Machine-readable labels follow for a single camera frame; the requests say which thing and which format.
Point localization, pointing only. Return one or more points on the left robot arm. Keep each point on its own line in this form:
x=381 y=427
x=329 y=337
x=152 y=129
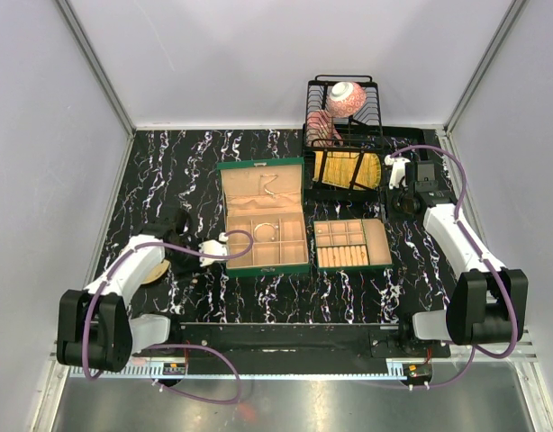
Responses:
x=93 y=322

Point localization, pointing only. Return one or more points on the red patterned bowl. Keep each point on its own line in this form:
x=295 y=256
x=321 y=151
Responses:
x=345 y=99

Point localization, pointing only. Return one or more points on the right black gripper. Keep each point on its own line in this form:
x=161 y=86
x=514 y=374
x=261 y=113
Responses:
x=389 y=195

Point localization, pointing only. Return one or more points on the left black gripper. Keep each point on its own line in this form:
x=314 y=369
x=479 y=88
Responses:
x=189 y=272

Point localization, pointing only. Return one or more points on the black wire dish rack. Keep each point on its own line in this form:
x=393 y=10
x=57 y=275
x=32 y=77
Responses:
x=361 y=132

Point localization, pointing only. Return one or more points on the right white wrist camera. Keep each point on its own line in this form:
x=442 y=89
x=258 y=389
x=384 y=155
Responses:
x=397 y=165

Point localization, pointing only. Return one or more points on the large green jewelry box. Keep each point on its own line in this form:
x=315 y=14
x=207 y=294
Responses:
x=263 y=202

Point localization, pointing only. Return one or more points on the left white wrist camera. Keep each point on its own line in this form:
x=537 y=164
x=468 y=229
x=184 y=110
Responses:
x=213 y=250

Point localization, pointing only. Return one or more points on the small green jewelry tray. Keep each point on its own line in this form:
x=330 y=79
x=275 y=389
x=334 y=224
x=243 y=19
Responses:
x=351 y=245

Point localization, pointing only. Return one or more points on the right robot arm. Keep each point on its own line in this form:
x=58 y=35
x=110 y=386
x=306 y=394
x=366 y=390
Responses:
x=488 y=303

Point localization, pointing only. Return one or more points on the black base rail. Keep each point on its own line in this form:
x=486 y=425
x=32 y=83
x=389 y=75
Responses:
x=339 y=346

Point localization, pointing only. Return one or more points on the yellow bamboo mat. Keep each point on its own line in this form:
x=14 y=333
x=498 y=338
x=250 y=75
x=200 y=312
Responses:
x=348 y=170

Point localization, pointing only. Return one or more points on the pink patterned cup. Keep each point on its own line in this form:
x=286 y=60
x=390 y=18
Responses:
x=320 y=130

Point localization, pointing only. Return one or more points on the round wooden lid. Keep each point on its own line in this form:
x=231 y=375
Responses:
x=157 y=272

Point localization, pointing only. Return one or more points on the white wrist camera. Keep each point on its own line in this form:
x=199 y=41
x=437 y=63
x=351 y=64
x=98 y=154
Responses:
x=397 y=165
x=213 y=250

